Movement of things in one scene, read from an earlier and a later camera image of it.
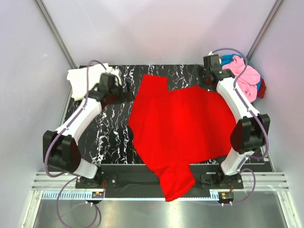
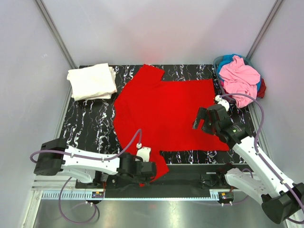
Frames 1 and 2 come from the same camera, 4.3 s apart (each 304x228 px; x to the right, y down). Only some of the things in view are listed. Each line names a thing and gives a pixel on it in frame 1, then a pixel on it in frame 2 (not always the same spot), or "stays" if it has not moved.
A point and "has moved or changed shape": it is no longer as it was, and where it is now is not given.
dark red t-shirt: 261,93 stays
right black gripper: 208,88 → 201,115
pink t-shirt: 247,79 stays
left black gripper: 128,97 → 143,180
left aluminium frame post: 58,34 stays
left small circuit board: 97,194 stays
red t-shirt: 171,129 has moved or changed shape
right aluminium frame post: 249,54 stays
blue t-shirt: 226,59 stays
